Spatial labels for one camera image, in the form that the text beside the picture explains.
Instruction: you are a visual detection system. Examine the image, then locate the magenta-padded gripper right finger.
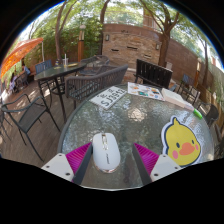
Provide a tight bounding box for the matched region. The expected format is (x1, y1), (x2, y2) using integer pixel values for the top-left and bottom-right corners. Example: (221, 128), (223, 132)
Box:
(131, 142), (183, 186)

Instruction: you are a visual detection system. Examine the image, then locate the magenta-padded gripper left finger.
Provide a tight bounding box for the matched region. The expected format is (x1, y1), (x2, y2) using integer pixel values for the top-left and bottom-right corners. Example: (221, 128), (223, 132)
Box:
(41, 142), (94, 186)

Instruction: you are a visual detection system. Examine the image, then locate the white computer mouse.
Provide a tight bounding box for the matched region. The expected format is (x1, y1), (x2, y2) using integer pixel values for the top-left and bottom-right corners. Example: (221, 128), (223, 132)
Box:
(91, 132), (120, 174)

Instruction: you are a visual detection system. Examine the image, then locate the dark rectangular patio table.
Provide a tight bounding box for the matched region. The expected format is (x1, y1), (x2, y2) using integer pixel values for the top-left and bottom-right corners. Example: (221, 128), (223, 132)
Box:
(34, 61), (87, 124)

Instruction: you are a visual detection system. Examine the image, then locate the wooden lantern post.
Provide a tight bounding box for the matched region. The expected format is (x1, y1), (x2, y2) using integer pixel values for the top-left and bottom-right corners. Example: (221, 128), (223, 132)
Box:
(77, 23), (87, 63)

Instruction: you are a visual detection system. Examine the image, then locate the blue slatted chair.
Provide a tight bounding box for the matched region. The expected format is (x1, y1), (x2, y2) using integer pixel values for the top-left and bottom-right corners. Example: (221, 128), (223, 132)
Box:
(34, 59), (53, 75)

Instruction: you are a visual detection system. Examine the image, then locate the dark blue metal chair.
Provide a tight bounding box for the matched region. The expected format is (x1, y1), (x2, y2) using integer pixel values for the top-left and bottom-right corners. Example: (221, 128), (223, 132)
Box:
(179, 73), (202, 101)

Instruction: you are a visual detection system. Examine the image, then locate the white licence plate sign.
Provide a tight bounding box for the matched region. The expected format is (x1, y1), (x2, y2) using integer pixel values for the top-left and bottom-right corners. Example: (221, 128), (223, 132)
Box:
(88, 85), (128, 111)

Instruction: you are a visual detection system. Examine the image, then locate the person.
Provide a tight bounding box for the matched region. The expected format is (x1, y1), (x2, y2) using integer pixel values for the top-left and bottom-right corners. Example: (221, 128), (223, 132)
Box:
(9, 72), (20, 94)
(20, 63), (32, 82)

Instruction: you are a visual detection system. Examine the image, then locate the orange patio umbrella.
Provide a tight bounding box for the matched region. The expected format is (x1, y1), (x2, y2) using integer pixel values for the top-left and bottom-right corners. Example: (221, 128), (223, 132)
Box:
(0, 37), (44, 79)

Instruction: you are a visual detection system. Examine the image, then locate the grey metal mesh chair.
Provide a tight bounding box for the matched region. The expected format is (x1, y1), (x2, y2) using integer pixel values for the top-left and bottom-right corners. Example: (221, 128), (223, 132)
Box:
(0, 93), (61, 163)

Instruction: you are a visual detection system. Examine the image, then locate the dark wicker chair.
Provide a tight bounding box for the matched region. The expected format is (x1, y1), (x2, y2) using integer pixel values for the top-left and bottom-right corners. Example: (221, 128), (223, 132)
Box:
(79, 54), (110, 76)
(64, 63), (129, 109)

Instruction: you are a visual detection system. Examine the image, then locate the yellow duck-shaped mouse pad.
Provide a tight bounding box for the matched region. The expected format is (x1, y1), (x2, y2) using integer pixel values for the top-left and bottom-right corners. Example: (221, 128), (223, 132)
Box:
(161, 115), (203, 168)

